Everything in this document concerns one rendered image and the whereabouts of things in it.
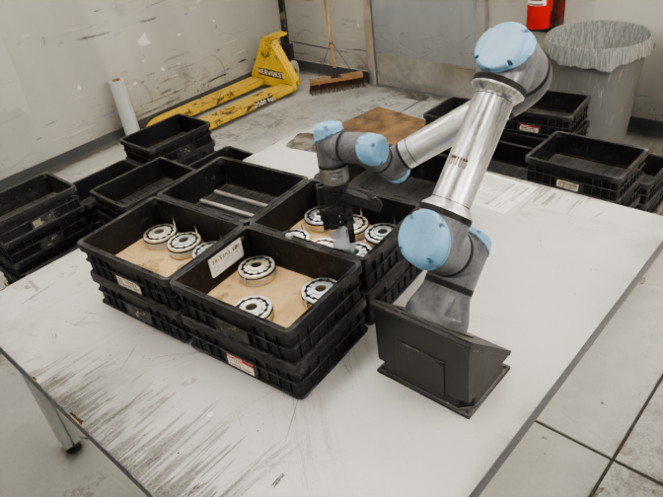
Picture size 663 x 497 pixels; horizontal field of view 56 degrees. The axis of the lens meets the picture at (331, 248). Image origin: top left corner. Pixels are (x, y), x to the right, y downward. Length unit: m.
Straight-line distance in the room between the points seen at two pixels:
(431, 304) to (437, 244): 0.18
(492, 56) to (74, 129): 3.98
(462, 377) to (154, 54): 4.26
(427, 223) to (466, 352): 0.28
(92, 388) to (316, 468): 0.66
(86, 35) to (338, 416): 3.93
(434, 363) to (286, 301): 0.43
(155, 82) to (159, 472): 4.11
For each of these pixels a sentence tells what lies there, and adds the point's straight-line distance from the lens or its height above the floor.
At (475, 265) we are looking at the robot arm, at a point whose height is 0.98.
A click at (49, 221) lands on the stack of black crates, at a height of 0.49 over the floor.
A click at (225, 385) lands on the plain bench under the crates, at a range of 1.62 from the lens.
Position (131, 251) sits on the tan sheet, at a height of 0.83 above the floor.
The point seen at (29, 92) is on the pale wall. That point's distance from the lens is 4.81.
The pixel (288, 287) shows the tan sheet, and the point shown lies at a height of 0.83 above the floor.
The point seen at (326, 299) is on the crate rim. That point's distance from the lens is 1.43.
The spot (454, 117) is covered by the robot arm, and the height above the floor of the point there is 1.22.
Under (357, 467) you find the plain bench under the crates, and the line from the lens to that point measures 1.39.
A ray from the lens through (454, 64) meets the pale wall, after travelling 4.86.
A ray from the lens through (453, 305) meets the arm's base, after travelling 1.41.
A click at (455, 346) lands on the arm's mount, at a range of 1.33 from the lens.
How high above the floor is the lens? 1.82
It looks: 34 degrees down
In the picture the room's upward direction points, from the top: 8 degrees counter-clockwise
